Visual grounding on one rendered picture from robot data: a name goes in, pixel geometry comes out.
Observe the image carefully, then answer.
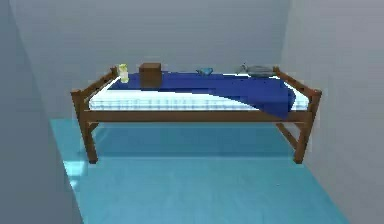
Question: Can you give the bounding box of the brown wooden bed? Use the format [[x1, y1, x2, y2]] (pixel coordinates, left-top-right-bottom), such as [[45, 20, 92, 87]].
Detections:
[[70, 65, 323, 165]]

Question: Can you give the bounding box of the small blue bowl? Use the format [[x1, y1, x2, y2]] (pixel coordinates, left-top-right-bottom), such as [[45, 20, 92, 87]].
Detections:
[[195, 67, 215, 77]]

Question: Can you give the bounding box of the dark blue blanket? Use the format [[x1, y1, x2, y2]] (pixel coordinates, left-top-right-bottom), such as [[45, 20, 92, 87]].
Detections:
[[108, 71, 297, 120]]

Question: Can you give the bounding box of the brown box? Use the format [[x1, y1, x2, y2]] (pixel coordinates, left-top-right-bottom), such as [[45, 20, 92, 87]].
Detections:
[[138, 62, 164, 89]]

